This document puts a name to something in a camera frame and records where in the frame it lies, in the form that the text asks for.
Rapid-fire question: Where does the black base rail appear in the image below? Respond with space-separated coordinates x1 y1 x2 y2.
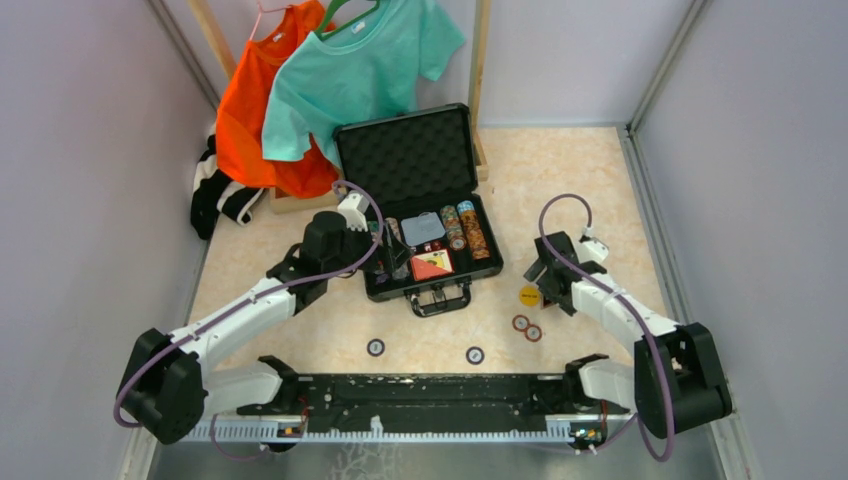
237 373 625 434

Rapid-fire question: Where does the purple chip on table right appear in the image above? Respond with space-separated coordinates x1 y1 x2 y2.
465 346 485 365

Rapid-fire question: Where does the green multicolour chip row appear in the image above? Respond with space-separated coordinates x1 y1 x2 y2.
439 205 465 243

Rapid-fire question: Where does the red white chip right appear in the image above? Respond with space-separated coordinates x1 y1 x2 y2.
524 325 543 343

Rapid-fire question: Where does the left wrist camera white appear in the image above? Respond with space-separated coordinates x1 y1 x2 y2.
337 192 370 232

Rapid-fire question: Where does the teal t-shirt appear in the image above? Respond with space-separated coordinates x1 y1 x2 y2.
261 1 465 167

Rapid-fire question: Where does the wooden clothes rack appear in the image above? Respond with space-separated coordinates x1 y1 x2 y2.
187 0 491 214

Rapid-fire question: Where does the purple chip on table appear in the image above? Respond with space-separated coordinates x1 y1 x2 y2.
465 346 485 365
367 338 386 357

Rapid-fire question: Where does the purple cable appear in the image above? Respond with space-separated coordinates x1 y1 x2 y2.
537 193 677 463
112 180 386 464

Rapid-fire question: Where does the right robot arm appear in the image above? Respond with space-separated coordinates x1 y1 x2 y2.
524 232 733 439

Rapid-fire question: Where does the orange t-shirt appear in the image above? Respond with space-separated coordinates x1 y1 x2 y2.
215 1 338 198

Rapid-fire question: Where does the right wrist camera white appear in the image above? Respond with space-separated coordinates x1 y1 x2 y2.
574 236 610 264

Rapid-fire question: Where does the tan blue chip row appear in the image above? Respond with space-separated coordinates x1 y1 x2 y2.
385 217 403 243

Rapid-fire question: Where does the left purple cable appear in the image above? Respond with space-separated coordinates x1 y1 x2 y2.
112 180 386 464

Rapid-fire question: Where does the orange red chip row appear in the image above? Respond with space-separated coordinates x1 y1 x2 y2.
457 200 491 260

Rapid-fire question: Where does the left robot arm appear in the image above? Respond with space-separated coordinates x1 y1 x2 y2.
113 211 410 445

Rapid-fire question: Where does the purple chip on table left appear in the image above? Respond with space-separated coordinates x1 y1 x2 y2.
367 338 386 357

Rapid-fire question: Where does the red playing card box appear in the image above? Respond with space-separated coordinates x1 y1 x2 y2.
410 249 455 281

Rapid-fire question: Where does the black poker set case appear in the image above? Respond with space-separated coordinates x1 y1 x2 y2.
332 103 504 318

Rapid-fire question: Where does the blue backed card deck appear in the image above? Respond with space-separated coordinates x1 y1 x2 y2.
400 212 446 247

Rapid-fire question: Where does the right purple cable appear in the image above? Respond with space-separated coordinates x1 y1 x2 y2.
537 193 677 463

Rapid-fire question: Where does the yellow round button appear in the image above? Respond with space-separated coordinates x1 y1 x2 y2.
519 285 542 307

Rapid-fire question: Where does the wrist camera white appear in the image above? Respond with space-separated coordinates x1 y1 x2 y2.
574 236 610 264
337 192 370 232

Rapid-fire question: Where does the black white striped garment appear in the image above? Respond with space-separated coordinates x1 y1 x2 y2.
190 125 265 241

